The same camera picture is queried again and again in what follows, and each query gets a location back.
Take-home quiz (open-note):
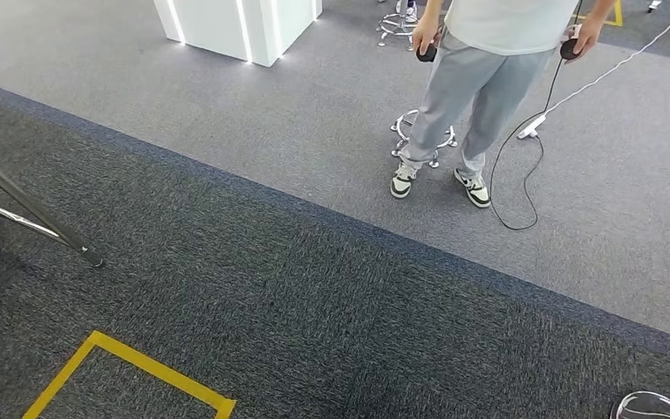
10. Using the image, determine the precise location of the white power strip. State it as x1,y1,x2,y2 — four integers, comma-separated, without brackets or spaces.
516,113,548,141

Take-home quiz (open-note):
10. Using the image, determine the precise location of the white illuminated display stand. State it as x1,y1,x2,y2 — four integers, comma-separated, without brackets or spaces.
153,0,324,68

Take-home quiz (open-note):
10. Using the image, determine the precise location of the black floor cable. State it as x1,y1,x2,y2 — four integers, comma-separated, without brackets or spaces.
488,0,585,231

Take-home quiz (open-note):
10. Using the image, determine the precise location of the white power cable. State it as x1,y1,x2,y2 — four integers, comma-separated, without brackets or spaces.
543,0,670,117

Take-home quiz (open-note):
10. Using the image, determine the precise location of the person's right hand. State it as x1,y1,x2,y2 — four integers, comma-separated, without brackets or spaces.
411,14,445,56

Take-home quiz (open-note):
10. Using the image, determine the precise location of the chrome chair base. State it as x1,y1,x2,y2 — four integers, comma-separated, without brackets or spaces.
391,109,459,170
376,0,420,52

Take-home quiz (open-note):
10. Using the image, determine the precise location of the stainless steel table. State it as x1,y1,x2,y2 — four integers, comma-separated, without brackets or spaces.
0,113,105,269

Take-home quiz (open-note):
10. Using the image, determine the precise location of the person's left hand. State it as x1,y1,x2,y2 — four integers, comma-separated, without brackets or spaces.
565,17,605,64

